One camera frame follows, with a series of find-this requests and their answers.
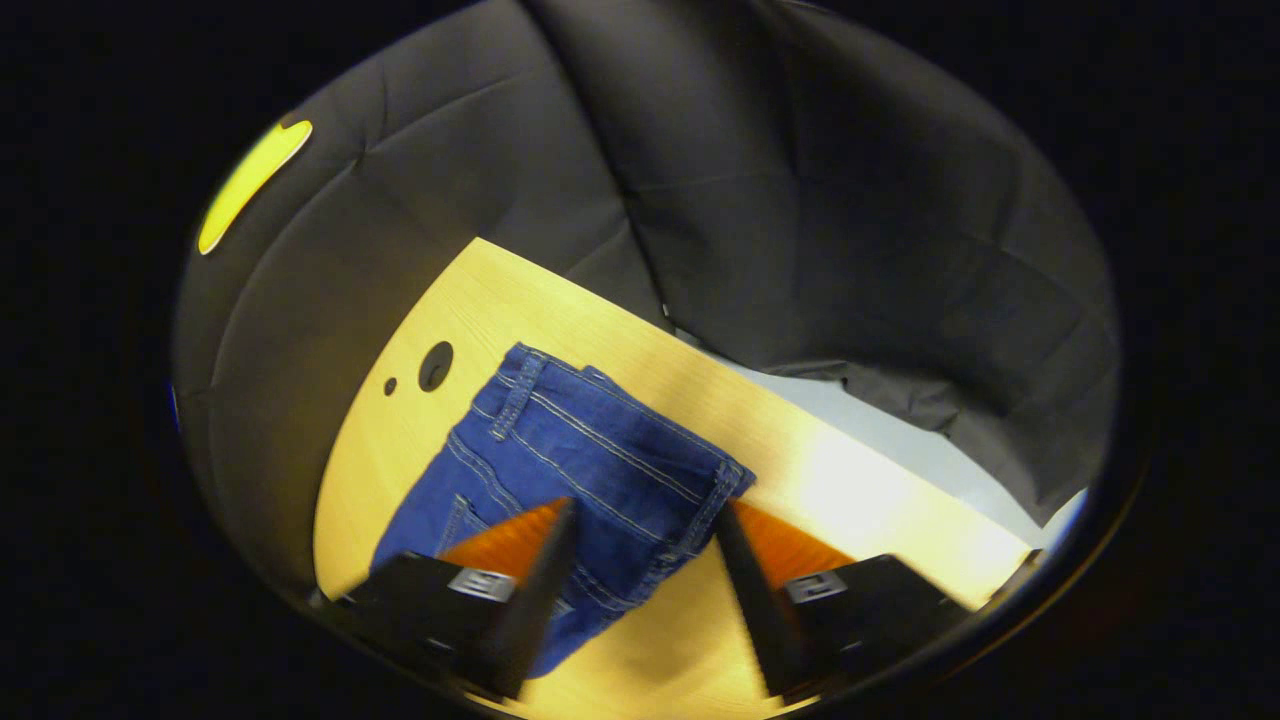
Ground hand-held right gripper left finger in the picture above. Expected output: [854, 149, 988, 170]
[310, 497, 581, 701]

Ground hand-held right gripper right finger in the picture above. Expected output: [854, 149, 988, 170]
[712, 498, 976, 701]

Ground blue denim jeans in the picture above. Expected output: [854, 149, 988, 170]
[370, 342, 758, 681]

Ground black backdrop cloth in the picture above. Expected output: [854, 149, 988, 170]
[170, 0, 1121, 591]

